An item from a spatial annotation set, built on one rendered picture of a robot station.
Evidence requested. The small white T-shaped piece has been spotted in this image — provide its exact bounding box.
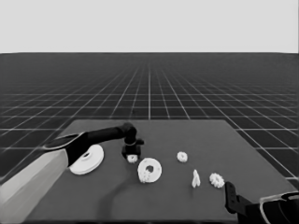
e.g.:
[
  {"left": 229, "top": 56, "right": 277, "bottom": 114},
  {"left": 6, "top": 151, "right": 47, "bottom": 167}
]
[{"left": 191, "top": 168, "right": 202, "bottom": 189}]

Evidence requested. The large thick white disc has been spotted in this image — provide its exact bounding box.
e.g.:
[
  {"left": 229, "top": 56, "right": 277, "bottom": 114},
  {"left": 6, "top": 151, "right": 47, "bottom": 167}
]
[{"left": 68, "top": 144, "right": 105, "bottom": 175}]

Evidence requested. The large white toothed gear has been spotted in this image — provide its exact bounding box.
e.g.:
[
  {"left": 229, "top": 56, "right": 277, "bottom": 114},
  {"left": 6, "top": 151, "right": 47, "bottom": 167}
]
[{"left": 208, "top": 172, "right": 225, "bottom": 189}]

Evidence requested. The white round carrier with pins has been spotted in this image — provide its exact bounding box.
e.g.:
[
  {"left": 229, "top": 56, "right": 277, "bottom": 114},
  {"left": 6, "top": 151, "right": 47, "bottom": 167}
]
[{"left": 136, "top": 157, "right": 163, "bottom": 184}]

